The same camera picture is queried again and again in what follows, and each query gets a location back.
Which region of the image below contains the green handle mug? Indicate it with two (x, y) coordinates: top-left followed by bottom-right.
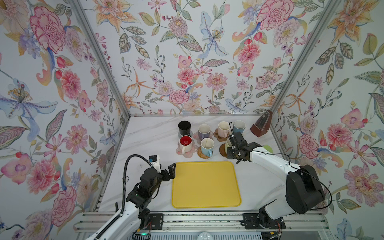
(225, 138), (232, 154)

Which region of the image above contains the brown wooden round coaster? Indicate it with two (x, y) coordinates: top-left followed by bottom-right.
(219, 144), (228, 158)

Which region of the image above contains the teal blue mug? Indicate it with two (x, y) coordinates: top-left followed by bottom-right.
(234, 120), (246, 133)

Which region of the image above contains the pink handle mug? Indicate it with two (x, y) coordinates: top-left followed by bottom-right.
(218, 121), (231, 138)

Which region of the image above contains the light blue mug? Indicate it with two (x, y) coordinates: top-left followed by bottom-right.
(201, 138), (215, 158)

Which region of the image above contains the rattan woven coaster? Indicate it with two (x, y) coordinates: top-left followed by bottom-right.
(197, 147), (210, 160)

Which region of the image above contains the purple handle mug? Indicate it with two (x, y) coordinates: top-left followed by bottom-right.
(198, 124), (211, 141)

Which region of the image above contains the pink flower coaster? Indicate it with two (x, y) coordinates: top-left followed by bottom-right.
(193, 131), (214, 145)
(176, 145), (198, 159)

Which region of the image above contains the red interior mug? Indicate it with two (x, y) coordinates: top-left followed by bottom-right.
(179, 136), (193, 155)

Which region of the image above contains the black mug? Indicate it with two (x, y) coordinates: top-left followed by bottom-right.
(178, 121), (192, 134)

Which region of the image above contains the brown paw coaster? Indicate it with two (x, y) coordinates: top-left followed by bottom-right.
(214, 129), (230, 142)

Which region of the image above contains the grey woven coaster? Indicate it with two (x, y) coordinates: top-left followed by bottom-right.
(178, 131), (193, 138)

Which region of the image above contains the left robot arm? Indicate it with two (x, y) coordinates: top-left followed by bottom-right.
(88, 154), (176, 240)

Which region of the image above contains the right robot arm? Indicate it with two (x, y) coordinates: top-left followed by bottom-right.
(227, 133), (326, 229)

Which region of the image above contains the red brown metronome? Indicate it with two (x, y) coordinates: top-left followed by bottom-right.
(250, 110), (273, 137)

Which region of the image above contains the yellow tray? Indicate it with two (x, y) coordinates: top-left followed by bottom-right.
(172, 161), (242, 209)

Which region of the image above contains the green spatula wooden handle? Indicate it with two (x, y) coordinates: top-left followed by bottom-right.
(263, 145), (274, 154)

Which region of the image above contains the aluminium rail base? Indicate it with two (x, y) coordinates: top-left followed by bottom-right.
(73, 209), (331, 233)

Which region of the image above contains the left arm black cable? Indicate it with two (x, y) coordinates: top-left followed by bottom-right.
(92, 154), (152, 240)

